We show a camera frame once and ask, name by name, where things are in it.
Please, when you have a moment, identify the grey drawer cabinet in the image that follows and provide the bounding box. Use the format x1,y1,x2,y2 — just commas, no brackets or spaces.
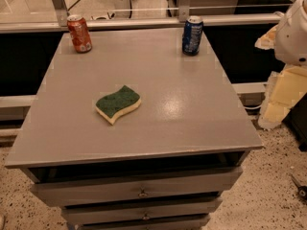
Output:
4,27,265,230

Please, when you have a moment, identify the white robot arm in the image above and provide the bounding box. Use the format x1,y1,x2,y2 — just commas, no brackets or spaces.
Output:
255,0,307,129

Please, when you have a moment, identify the bottom grey drawer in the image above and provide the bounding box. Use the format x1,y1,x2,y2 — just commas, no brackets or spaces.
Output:
78,215,210,230

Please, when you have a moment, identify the middle grey drawer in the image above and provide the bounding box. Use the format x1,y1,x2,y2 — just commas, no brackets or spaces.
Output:
61,197,222,225

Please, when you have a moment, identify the red coke can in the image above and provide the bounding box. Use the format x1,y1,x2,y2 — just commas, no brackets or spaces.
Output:
67,14,92,53

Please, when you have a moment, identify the green and yellow sponge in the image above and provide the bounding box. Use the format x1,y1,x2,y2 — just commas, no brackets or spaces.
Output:
95,85,141,125

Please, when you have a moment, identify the black caster wheel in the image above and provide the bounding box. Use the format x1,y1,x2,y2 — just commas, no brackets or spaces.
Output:
291,174,307,200

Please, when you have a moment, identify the blue pepsi can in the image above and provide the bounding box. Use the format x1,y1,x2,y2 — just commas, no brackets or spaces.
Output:
182,15,203,56

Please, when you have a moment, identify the grey drawer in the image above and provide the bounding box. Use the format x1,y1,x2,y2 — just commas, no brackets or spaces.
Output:
78,215,210,230
61,197,222,225
31,167,243,207

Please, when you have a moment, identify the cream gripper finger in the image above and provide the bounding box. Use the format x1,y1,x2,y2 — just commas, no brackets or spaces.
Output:
254,26,277,50
258,64,307,129

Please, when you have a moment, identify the grey floor ledge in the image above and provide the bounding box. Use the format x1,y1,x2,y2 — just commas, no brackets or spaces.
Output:
232,82,266,106

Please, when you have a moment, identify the metal window rail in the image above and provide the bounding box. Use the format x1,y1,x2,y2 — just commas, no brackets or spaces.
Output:
0,11,284,34

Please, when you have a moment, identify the top grey drawer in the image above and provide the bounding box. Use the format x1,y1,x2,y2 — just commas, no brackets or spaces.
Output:
31,167,243,207

